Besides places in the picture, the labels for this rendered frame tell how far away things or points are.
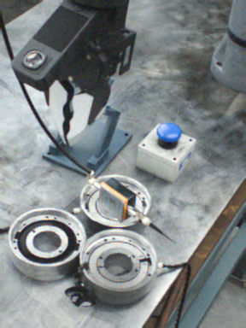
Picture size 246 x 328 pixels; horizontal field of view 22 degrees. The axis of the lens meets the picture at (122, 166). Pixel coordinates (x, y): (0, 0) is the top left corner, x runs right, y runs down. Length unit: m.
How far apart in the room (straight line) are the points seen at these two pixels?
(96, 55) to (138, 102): 0.46
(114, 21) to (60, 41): 0.09
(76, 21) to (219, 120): 0.52
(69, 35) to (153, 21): 0.74
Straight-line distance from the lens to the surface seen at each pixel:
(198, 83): 1.27
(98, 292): 0.85
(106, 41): 0.76
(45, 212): 0.93
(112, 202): 0.92
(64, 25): 0.72
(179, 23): 1.45
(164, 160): 1.02
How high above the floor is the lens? 1.52
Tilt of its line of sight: 43 degrees down
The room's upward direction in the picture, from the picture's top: 6 degrees clockwise
